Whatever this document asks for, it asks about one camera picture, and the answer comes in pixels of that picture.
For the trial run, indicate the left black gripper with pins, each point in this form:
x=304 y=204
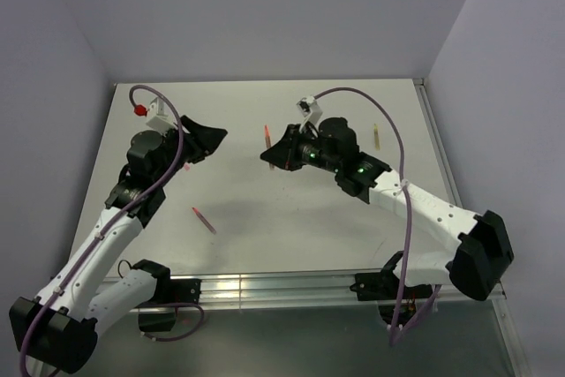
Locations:
x=202 y=140

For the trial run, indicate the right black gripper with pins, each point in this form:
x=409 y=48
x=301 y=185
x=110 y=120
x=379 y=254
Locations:
x=283 y=154

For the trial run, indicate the red pen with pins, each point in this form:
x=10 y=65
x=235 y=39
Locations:
x=204 y=220

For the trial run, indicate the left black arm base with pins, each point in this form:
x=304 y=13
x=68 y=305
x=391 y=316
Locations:
x=158 y=316

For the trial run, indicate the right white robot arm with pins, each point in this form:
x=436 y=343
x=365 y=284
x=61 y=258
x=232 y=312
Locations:
x=476 y=250

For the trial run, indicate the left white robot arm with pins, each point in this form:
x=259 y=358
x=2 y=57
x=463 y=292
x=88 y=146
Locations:
x=61 y=325

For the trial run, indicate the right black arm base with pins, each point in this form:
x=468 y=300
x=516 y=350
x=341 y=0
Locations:
x=382 y=286

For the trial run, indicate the yellow pen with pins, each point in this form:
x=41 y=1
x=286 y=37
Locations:
x=376 y=137

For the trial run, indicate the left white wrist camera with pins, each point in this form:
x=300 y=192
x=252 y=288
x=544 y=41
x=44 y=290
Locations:
x=157 y=119

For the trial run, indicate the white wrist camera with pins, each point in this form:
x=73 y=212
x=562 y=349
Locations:
x=157 y=119
x=310 y=111

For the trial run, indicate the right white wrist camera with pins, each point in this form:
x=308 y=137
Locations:
x=310 y=111

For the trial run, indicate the aluminium rail frame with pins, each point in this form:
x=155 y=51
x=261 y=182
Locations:
x=277 y=228

